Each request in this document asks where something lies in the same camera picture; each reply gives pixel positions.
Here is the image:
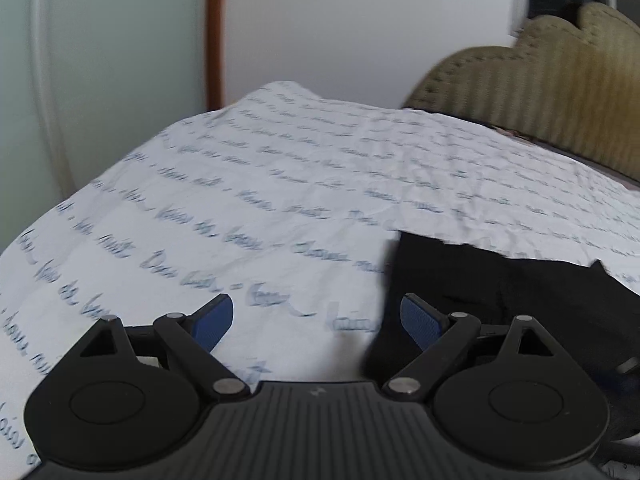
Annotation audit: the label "black pants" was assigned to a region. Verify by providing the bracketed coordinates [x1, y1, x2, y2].
[361, 232, 639, 440]

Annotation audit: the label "white script-print bed sheet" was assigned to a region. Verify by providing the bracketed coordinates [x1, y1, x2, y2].
[1, 82, 639, 479]

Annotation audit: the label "olive upholstered headboard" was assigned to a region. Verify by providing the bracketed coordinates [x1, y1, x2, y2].
[406, 2, 639, 180]

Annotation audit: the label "wooden door frame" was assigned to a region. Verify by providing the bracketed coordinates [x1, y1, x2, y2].
[204, 0, 224, 110]

